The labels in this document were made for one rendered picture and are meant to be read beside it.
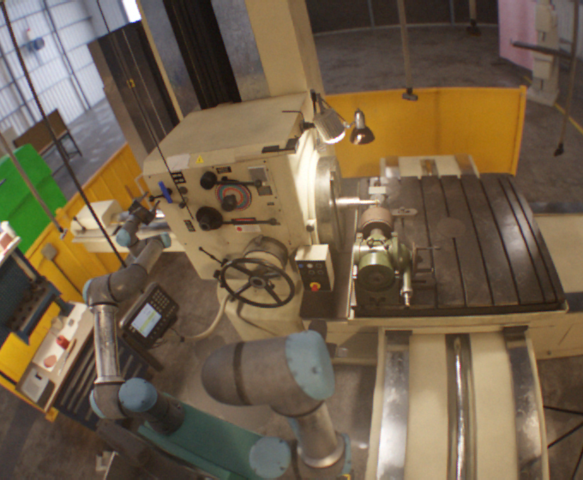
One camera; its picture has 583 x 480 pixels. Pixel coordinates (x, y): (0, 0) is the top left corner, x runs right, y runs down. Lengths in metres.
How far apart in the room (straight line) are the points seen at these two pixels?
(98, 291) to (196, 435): 0.63
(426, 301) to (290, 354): 1.41
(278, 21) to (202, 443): 1.92
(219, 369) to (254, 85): 1.71
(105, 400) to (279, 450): 0.63
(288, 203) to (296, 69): 0.78
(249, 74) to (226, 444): 1.80
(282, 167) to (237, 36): 0.86
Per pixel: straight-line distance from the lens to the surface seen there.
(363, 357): 2.75
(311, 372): 0.54
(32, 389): 2.70
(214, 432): 1.26
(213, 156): 1.57
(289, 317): 2.39
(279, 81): 2.00
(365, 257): 1.70
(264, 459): 0.93
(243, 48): 1.99
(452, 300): 1.91
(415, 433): 1.88
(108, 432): 0.89
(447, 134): 4.11
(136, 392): 1.19
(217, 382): 0.58
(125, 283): 1.29
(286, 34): 1.92
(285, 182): 1.50
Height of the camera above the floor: 2.52
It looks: 41 degrees down
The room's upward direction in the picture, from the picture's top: 17 degrees counter-clockwise
